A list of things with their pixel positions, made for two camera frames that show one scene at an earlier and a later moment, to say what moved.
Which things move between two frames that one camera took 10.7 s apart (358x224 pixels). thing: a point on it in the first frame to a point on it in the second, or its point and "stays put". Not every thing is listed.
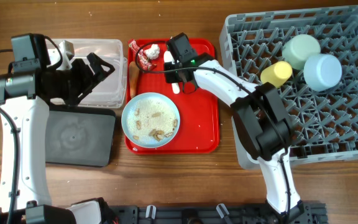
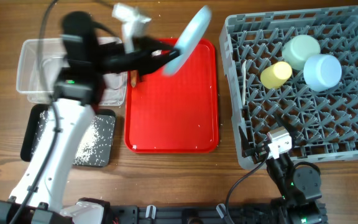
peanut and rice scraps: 151,120 to 96,145
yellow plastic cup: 278,74 stays put
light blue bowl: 322,71 stays put
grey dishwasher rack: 340,124 stays put
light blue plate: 130,105 to 189,38
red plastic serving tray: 199,127 stays put
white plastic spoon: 169,58 to 243,69
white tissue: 153,51 stays put
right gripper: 173,76 to 263,149
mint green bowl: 299,47 stays put
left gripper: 100,74 to 131,61
